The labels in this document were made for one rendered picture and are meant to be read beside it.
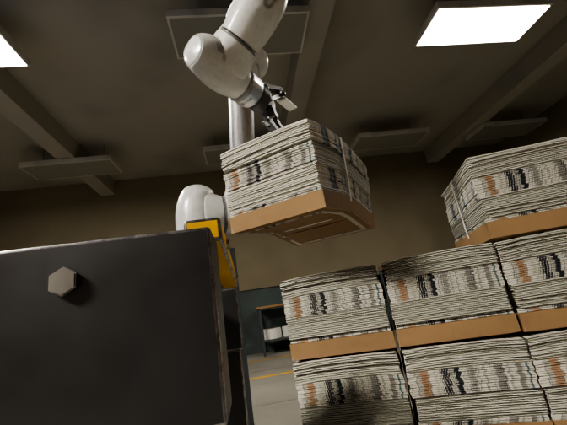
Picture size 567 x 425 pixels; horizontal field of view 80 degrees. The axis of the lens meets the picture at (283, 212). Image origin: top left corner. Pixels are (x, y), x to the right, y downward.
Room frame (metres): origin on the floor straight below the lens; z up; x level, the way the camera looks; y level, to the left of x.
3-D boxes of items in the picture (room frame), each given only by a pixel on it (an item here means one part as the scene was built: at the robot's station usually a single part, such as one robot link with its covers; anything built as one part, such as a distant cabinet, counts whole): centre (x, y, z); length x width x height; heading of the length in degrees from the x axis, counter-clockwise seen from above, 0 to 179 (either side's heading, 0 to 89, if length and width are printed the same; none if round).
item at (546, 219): (1.03, -0.70, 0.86); 0.38 x 0.29 x 0.04; 167
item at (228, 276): (0.48, 0.10, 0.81); 0.43 x 0.03 x 0.02; 8
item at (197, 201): (1.28, 0.34, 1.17); 0.18 x 0.16 x 0.22; 110
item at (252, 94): (0.77, 0.05, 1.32); 0.09 x 0.06 x 0.09; 58
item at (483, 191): (1.03, -0.70, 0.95); 0.38 x 0.29 x 0.23; 167
